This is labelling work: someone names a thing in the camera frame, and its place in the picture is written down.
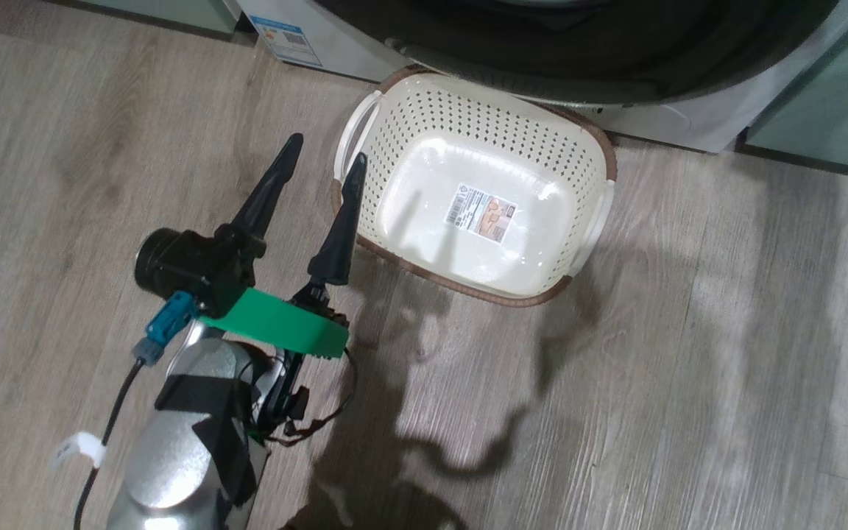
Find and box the left gripper black green body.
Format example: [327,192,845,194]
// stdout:
[135,224,350,360]

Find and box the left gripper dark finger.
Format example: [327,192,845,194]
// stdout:
[231,133,305,255]
[308,152,368,287]

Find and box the cream perforated laundry basket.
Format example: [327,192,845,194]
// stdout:
[330,65,618,308]

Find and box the white front-load washing machine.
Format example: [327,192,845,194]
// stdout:
[236,0,848,154]

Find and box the grey-green cabinet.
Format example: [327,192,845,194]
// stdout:
[78,0,242,36]
[737,0,848,185]

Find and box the product label sticker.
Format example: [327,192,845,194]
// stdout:
[444,184,518,244]

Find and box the blue white energy label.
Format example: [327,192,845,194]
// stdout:
[251,15,324,68]

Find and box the thin dark wire loop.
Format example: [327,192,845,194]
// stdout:
[269,346,359,448]

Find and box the black cable with blue connector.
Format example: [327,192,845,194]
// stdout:
[52,291,198,530]

